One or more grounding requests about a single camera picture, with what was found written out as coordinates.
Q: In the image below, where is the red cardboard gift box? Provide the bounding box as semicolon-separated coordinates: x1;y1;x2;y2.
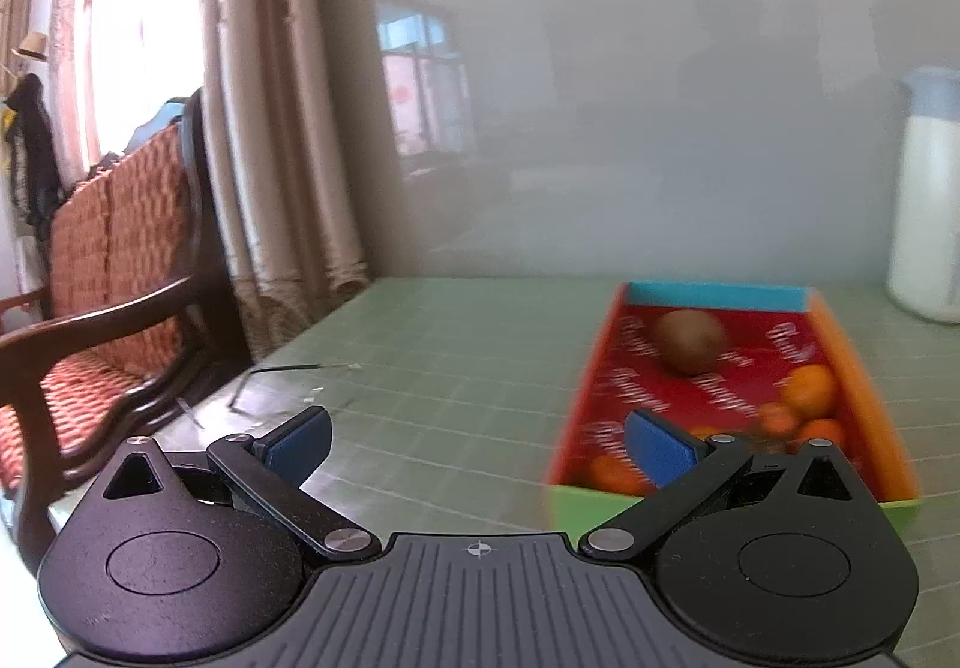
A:
546;280;922;541

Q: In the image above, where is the dark hanging coat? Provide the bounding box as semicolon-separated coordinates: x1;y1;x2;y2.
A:
4;72;65;234

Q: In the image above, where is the metal hex key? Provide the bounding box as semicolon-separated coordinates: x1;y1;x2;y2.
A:
231;362;361;408

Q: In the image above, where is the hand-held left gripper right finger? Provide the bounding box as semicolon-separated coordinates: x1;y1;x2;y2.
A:
577;409;875;560

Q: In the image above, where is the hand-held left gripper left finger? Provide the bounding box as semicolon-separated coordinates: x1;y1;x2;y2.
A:
101;404;382;560

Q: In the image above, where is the beige curtain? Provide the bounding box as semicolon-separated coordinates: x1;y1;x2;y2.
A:
45;0;372;362

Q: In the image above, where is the white thermos jug blue-grey lid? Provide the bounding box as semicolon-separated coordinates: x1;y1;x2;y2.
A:
885;66;960;324

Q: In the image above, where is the red woven back cushion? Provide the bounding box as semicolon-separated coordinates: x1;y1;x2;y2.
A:
49;127;197;324

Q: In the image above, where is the blue cloth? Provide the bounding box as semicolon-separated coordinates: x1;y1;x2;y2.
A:
133;98;188;148

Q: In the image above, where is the orange mandarin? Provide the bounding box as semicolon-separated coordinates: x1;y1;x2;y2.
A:
589;456;650;497
795;417;848;452
780;363;839;418

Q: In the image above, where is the brown kiwi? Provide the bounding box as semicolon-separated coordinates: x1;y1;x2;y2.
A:
649;309;728;377

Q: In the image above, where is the green grid tablecloth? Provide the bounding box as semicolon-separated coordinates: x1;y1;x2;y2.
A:
45;274;960;668

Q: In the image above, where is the red woven seat cushion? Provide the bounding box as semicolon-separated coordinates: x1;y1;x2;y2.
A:
0;330;162;489

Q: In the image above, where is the wooden chair with red cushion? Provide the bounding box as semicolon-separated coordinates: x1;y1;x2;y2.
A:
0;87;252;564

